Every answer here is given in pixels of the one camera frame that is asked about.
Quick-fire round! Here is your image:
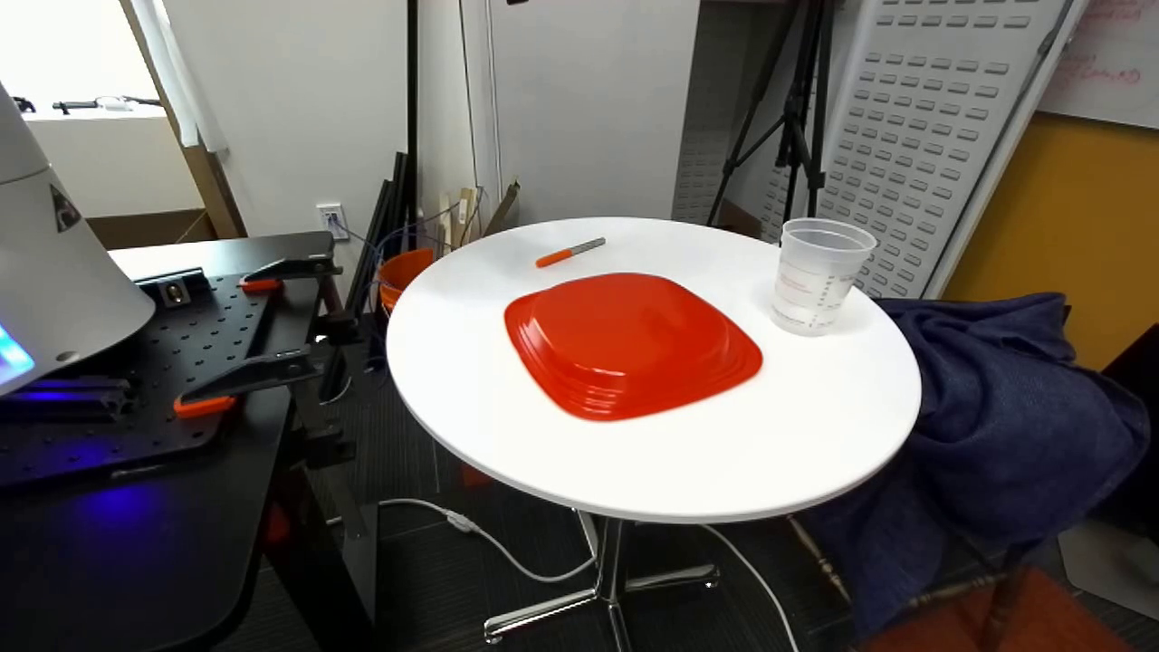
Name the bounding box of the orange capped grey pen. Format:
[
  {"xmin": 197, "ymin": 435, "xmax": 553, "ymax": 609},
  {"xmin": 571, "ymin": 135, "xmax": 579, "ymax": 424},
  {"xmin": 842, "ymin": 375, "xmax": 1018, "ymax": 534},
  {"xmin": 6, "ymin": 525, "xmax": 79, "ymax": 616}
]
[{"xmin": 533, "ymin": 236, "xmax": 609, "ymax": 272}]

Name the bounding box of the red bowl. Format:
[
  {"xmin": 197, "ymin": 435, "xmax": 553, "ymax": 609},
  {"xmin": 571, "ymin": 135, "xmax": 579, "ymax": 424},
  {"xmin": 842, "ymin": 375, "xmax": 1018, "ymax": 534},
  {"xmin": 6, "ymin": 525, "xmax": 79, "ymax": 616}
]
[{"xmin": 501, "ymin": 272, "xmax": 769, "ymax": 424}]

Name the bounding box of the orange bucket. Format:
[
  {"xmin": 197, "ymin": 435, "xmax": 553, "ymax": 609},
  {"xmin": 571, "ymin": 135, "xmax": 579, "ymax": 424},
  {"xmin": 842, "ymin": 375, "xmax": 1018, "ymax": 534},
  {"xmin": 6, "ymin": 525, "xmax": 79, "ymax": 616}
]
[{"xmin": 378, "ymin": 246, "xmax": 441, "ymax": 319}]

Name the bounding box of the clear plastic cup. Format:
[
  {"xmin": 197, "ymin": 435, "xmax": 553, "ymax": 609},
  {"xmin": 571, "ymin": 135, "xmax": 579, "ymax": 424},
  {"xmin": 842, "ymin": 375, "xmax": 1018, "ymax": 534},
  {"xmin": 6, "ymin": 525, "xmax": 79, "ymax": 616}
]
[{"xmin": 769, "ymin": 213, "xmax": 880, "ymax": 336}]

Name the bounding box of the black tripod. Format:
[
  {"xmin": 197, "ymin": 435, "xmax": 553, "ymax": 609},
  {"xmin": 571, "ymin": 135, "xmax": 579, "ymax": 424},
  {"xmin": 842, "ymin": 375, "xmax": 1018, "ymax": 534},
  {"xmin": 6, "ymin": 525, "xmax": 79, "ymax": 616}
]
[{"xmin": 703, "ymin": 0, "xmax": 836, "ymax": 234}]

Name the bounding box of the white louvred panel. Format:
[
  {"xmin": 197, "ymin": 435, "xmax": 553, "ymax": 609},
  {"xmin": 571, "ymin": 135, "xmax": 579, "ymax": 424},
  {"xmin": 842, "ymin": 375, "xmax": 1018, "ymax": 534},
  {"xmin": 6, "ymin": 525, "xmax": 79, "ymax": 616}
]
[{"xmin": 772, "ymin": 0, "xmax": 1080, "ymax": 300}]

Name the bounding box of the black perforated breadboard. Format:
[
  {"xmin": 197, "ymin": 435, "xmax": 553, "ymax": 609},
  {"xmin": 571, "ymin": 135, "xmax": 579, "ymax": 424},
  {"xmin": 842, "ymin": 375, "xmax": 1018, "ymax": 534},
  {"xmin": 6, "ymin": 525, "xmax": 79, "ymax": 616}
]
[{"xmin": 0, "ymin": 264, "xmax": 329, "ymax": 493}]

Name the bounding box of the dark blue cloth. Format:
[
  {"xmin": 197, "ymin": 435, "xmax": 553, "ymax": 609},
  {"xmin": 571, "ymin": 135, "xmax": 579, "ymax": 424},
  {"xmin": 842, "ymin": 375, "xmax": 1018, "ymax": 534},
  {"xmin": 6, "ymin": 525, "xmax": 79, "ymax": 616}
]
[{"xmin": 801, "ymin": 290, "xmax": 1155, "ymax": 644}]

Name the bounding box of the black workbench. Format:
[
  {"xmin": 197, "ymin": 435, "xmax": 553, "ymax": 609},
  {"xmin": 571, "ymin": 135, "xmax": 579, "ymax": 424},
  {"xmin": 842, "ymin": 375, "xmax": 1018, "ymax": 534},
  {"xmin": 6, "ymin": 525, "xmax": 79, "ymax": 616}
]
[{"xmin": 0, "ymin": 234, "xmax": 381, "ymax": 652}]

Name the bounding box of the white floor cable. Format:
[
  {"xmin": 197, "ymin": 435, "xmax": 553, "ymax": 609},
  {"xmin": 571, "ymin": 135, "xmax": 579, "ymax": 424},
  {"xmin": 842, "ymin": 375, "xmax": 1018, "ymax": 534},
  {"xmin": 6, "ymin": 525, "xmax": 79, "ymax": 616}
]
[
  {"xmin": 373, "ymin": 493, "xmax": 604, "ymax": 591},
  {"xmin": 703, "ymin": 522, "xmax": 808, "ymax": 652}
]

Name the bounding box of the metal table pedestal base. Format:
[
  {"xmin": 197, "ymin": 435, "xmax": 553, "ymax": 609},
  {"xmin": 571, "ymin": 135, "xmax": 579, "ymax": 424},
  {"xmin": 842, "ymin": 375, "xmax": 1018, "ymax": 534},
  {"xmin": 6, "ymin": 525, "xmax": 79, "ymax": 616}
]
[{"xmin": 481, "ymin": 516, "xmax": 730, "ymax": 652}]

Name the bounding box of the white wall outlet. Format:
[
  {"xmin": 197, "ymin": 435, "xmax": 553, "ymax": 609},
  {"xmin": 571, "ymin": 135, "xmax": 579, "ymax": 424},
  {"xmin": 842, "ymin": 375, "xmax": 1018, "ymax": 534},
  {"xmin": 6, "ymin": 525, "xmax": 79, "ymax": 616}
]
[{"xmin": 317, "ymin": 199, "xmax": 357, "ymax": 242}]

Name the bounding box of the black clamp orange handle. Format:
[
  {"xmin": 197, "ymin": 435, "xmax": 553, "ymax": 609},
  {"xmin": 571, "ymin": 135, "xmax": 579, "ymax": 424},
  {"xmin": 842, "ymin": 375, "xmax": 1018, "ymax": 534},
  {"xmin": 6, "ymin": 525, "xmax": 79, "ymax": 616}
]
[
  {"xmin": 235, "ymin": 253, "xmax": 341, "ymax": 300},
  {"xmin": 171, "ymin": 342, "xmax": 348, "ymax": 424}
]

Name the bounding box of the wall whiteboard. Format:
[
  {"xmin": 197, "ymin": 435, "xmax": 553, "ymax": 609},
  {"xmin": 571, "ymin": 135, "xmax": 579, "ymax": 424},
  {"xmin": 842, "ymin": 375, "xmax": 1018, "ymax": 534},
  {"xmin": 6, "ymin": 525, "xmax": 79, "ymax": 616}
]
[{"xmin": 1039, "ymin": 0, "xmax": 1159, "ymax": 135}]

